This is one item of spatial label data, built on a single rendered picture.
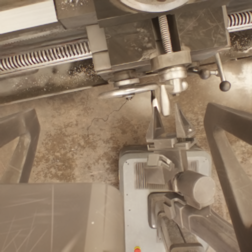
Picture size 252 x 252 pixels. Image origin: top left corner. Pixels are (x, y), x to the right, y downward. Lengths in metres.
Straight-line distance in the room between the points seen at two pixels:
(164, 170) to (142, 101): 1.02
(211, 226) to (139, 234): 0.94
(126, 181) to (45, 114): 0.69
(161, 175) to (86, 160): 1.10
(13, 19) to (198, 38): 0.48
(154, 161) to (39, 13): 0.48
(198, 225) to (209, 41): 0.43
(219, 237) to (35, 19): 0.67
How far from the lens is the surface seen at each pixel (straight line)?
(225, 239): 0.48
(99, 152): 1.49
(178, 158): 0.50
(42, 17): 0.68
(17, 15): 0.69
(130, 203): 1.31
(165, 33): 0.60
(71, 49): 0.74
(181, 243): 0.97
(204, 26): 0.63
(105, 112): 1.44
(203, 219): 0.52
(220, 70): 0.87
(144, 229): 1.39
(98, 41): 0.66
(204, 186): 0.49
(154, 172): 0.46
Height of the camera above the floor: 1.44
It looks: 84 degrees down
